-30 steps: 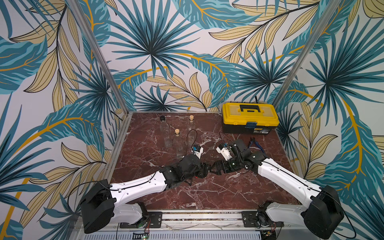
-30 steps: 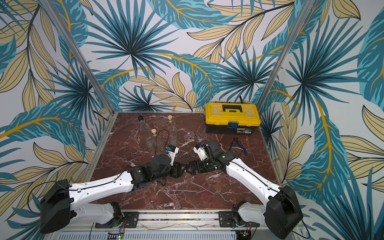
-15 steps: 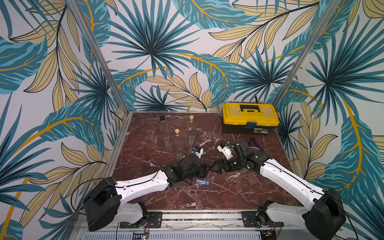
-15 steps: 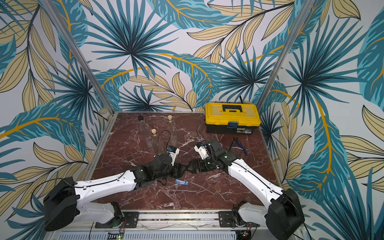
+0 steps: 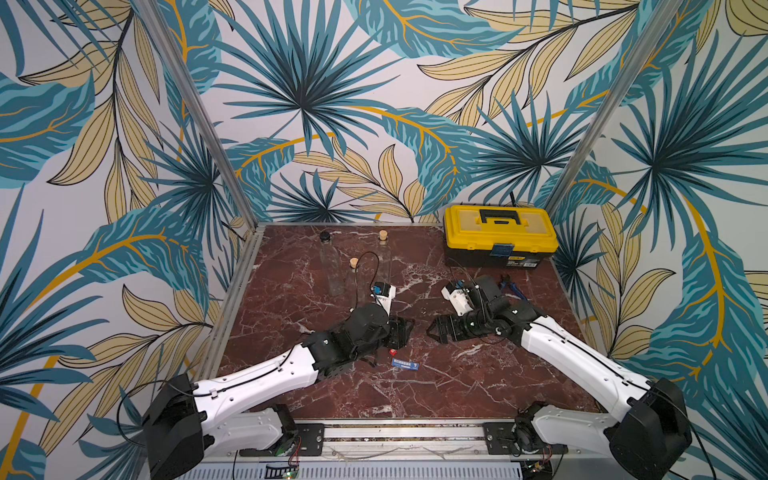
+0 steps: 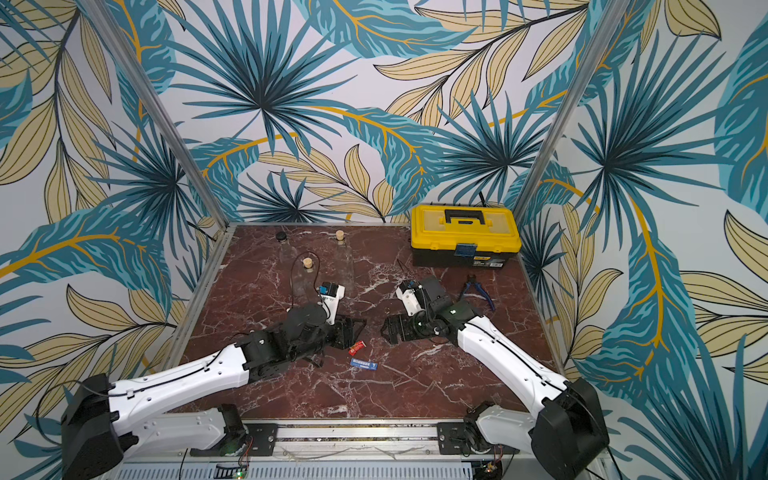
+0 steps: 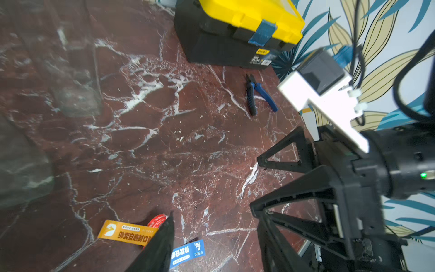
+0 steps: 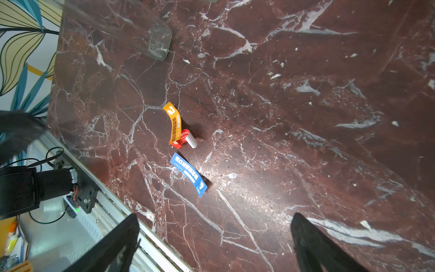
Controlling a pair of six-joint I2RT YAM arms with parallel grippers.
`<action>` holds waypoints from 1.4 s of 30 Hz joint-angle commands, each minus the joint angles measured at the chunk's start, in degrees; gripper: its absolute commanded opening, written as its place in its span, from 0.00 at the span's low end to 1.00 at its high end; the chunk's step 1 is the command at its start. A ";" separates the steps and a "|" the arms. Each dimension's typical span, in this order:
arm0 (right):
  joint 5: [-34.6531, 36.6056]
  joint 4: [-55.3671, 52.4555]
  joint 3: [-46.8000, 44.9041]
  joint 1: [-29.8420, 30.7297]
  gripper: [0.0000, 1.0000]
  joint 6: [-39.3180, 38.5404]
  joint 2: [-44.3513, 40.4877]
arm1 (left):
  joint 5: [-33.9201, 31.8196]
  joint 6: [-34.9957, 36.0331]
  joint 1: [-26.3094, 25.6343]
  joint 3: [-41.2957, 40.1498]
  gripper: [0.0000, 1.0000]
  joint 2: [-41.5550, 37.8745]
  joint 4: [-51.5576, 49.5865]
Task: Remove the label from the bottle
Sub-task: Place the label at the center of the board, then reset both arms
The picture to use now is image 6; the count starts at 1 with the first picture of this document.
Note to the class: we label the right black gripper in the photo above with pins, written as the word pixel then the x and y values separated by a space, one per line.
pixel 411 325

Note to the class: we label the blue handled pliers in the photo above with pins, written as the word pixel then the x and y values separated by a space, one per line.
pixel 473 283

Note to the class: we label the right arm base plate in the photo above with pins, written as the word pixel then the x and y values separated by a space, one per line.
pixel 467 438

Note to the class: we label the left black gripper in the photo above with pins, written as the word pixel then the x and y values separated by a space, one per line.
pixel 346 332

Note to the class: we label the yellow and black toolbox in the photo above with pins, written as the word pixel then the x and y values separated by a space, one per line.
pixel 463 236

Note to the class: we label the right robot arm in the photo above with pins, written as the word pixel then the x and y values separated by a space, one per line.
pixel 562 425

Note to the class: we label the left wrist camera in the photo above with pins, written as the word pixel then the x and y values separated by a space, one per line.
pixel 330 295

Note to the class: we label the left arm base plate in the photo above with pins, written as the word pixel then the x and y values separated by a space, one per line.
pixel 237 441

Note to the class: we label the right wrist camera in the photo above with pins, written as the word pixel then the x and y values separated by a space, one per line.
pixel 411 294

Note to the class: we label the aluminium front rail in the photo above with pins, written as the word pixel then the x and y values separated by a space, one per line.
pixel 388 448

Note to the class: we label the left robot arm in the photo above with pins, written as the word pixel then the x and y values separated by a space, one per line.
pixel 106 422

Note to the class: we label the glass bottle with cork stopper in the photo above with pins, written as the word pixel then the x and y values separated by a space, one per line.
pixel 344 262

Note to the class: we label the red bottle label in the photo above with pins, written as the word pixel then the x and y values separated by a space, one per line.
pixel 355 348

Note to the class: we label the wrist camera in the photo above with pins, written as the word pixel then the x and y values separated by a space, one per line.
pixel 330 295
pixel 411 294

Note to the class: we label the slim glass bottle with cork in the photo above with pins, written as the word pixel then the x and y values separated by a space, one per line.
pixel 303 276

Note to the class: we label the glass bottle with black cap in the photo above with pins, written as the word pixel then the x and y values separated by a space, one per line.
pixel 287 253

